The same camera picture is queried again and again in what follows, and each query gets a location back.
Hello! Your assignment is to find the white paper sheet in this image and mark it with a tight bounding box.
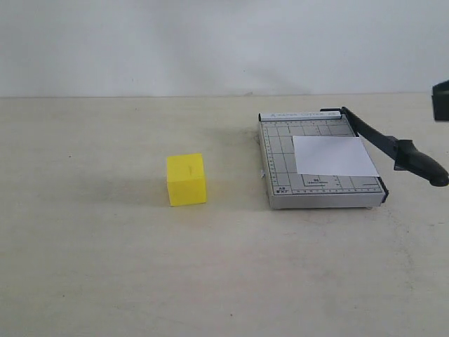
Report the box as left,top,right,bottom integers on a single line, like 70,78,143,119
293,136,379,177

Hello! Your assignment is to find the grey paper cutter base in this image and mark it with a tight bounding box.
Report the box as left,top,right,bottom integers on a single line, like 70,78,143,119
259,110,389,209

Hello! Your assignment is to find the black cutter blade lever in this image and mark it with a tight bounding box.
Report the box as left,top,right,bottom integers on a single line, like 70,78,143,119
340,107,448,187

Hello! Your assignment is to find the yellow cube block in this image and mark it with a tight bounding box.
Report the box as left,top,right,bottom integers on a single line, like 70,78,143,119
166,153,207,207

